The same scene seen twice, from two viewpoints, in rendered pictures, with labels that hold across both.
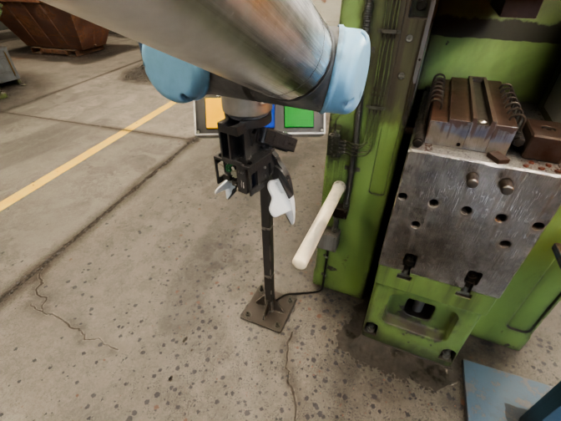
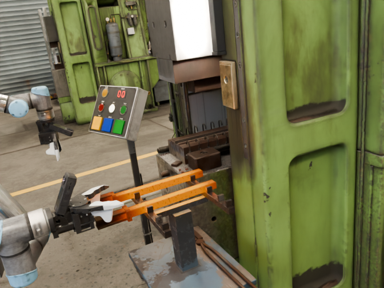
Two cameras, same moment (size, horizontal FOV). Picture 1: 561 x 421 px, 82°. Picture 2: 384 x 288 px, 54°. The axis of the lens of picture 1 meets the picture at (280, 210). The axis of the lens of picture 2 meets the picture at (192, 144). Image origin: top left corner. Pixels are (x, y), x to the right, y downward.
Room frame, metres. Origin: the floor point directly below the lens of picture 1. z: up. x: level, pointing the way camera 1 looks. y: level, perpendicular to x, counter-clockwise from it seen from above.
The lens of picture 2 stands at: (-0.31, -1.70, 1.53)
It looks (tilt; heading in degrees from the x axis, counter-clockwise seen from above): 19 degrees down; 45
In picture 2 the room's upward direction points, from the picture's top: 7 degrees counter-clockwise
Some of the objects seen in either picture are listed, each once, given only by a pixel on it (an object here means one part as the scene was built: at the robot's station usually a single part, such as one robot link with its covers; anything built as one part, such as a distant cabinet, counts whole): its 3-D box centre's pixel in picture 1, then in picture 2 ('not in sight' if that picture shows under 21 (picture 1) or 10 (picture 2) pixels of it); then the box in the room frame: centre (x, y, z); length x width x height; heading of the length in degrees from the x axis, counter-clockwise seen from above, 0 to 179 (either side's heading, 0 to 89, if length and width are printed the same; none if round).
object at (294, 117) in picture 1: (298, 113); (119, 127); (0.81, -0.05, 1.01); 0.07 x 0.05 x 0.07; 92
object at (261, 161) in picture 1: (247, 149); (48, 131); (0.47, 0.05, 1.07); 0.09 x 0.08 x 0.12; 148
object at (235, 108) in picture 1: (248, 98); (46, 114); (0.48, 0.05, 1.16); 0.08 x 0.08 x 0.05
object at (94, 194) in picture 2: not in sight; (96, 197); (0.22, -0.74, 1.04); 0.09 x 0.03 x 0.06; 17
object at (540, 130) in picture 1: (542, 140); (204, 159); (0.78, -0.68, 0.95); 0.12 x 0.08 x 0.06; 157
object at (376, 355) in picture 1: (390, 345); not in sight; (0.75, -0.47, 0.01); 0.58 x 0.39 x 0.01; 67
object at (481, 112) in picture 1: (480, 97); (218, 133); (0.97, -0.60, 0.99); 0.42 x 0.05 x 0.01; 157
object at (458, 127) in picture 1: (467, 107); (216, 139); (0.98, -0.57, 0.96); 0.42 x 0.20 x 0.09; 157
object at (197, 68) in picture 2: not in sight; (209, 63); (0.98, -0.57, 1.32); 0.42 x 0.20 x 0.10; 157
